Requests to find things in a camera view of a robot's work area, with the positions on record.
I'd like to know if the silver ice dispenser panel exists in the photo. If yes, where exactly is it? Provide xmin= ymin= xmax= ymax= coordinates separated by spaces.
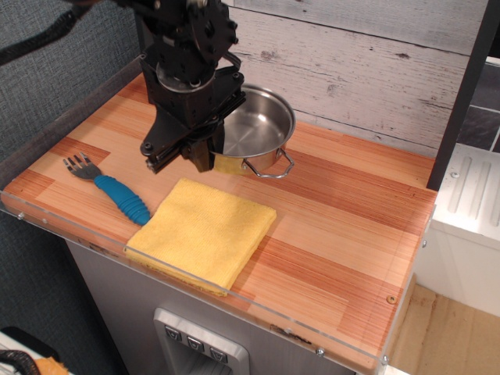
xmin=153 ymin=308 xmax=250 ymax=374

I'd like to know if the clear acrylic edge guard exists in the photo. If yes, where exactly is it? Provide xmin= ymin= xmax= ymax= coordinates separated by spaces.
xmin=2 ymin=180 xmax=436 ymax=374

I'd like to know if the stainless steel pot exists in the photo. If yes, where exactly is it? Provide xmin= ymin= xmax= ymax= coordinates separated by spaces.
xmin=213 ymin=84 xmax=296 ymax=179

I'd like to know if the black braided cable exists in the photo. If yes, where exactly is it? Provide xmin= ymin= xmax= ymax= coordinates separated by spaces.
xmin=0 ymin=0 xmax=102 ymax=66

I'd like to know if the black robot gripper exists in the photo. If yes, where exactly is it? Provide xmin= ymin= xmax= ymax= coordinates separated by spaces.
xmin=141 ymin=64 xmax=245 ymax=173

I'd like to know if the black and orange object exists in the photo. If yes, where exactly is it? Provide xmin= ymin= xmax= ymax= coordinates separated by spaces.
xmin=1 ymin=327 xmax=71 ymax=375

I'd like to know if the yellow folded cloth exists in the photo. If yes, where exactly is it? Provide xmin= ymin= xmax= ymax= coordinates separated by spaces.
xmin=124 ymin=178 xmax=277 ymax=296

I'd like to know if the white toy sink unit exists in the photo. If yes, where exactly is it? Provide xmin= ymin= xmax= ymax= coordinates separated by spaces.
xmin=412 ymin=56 xmax=500 ymax=318

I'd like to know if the blue handled metal fork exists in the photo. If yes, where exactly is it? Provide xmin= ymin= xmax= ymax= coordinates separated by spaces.
xmin=63 ymin=152 xmax=151 ymax=226

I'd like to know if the grey toy fridge cabinet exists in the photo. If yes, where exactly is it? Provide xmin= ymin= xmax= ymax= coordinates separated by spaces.
xmin=68 ymin=242 xmax=353 ymax=374

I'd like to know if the dark right shelf post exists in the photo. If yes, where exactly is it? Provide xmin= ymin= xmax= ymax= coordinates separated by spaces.
xmin=427 ymin=0 xmax=499 ymax=191

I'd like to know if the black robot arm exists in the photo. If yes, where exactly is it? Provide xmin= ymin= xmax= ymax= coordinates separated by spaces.
xmin=118 ymin=1 xmax=245 ymax=173

